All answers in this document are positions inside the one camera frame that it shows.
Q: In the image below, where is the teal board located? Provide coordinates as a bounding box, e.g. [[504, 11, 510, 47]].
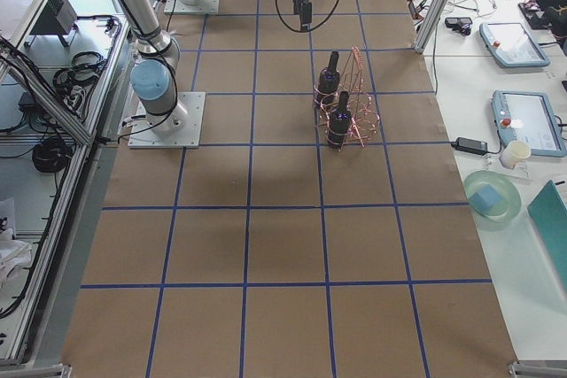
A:
[[528, 181, 566, 280]]

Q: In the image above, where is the grey electronics box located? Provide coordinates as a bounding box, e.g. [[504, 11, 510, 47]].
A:
[[30, 0, 78, 36]]

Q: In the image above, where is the dark wine bottle in basket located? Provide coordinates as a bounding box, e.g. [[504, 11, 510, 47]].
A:
[[327, 90, 352, 149]]

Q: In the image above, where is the blue foam block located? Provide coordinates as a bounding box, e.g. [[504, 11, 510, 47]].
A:
[[469, 184, 503, 214]]

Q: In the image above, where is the blue teach pendant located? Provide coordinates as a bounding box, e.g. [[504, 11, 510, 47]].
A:
[[478, 22, 550, 68], [491, 90, 566, 158]]

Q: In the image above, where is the blue teach pendant far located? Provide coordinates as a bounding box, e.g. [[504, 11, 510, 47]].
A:
[[478, 22, 550, 68]]

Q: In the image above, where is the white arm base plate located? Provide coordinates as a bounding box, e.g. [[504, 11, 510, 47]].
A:
[[128, 92, 206, 149], [164, 0, 220, 15]]

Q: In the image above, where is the copper wire wine basket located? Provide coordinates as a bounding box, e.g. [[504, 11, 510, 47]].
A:
[[313, 47, 380, 150]]

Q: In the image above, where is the white paper cup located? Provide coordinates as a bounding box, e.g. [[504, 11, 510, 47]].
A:
[[499, 140, 532, 169]]

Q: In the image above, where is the blue teach pendant near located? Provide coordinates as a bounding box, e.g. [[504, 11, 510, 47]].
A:
[[491, 90, 566, 158]]

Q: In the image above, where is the black power adapter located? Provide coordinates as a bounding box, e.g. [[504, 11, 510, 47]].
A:
[[451, 137, 488, 156]]

